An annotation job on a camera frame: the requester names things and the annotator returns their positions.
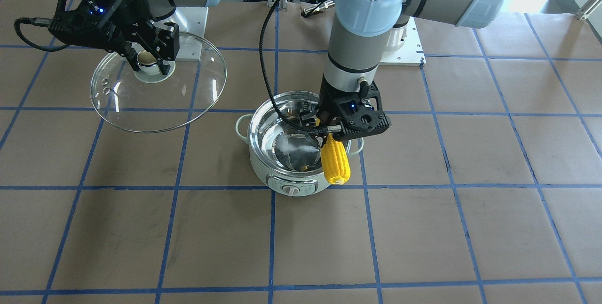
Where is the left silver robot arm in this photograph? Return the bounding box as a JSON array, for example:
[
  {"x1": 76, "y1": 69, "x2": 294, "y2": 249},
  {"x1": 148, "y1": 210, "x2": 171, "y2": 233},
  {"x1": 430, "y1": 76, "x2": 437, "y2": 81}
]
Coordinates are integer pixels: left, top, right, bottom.
[{"x1": 301, "y1": 0, "x2": 505, "y2": 143}]

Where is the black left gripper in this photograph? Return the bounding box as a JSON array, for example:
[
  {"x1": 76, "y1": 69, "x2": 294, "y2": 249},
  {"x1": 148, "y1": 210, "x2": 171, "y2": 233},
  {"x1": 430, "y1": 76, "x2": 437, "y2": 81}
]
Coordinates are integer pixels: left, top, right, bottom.
[{"x1": 300, "y1": 78, "x2": 391, "y2": 142}]

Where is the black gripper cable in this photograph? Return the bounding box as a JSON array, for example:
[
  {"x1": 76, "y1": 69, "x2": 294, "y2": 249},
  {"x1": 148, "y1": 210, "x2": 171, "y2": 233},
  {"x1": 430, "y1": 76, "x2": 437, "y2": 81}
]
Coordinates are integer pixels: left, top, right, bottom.
[{"x1": 261, "y1": 0, "x2": 339, "y2": 142}]

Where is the yellow corn cob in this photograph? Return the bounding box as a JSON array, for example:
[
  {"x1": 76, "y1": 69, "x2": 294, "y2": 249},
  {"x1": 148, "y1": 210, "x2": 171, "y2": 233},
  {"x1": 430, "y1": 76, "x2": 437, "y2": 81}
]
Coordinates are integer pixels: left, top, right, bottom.
[{"x1": 321, "y1": 133, "x2": 351, "y2": 185}]

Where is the glass pot lid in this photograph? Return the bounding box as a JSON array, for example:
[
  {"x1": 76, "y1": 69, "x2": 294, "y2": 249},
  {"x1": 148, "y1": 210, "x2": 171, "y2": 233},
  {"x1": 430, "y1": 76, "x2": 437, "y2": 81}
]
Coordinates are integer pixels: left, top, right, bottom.
[{"x1": 90, "y1": 38, "x2": 227, "y2": 133}]

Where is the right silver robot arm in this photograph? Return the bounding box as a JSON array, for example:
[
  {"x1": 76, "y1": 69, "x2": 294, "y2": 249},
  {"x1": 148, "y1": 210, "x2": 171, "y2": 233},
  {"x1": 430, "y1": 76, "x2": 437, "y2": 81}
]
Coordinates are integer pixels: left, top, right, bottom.
[{"x1": 48, "y1": 0, "x2": 219, "y2": 75}]

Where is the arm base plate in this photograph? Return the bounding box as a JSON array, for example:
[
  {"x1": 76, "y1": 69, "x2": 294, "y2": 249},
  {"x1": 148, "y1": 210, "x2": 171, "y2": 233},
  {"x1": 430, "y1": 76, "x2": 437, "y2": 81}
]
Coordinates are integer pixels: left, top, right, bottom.
[
  {"x1": 159, "y1": 7, "x2": 209, "y2": 62},
  {"x1": 379, "y1": 17, "x2": 426, "y2": 66}
]

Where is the pale green electric pot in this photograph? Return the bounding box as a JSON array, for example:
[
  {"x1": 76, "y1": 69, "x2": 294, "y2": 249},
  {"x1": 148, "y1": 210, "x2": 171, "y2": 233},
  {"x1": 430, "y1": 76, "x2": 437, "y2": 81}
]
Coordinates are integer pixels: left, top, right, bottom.
[{"x1": 237, "y1": 90, "x2": 352, "y2": 197}]

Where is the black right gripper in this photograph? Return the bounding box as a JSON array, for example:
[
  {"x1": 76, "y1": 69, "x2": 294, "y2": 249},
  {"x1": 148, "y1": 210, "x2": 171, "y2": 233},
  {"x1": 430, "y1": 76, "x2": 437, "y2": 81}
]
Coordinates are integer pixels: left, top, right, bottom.
[{"x1": 48, "y1": 0, "x2": 179, "y2": 75}]

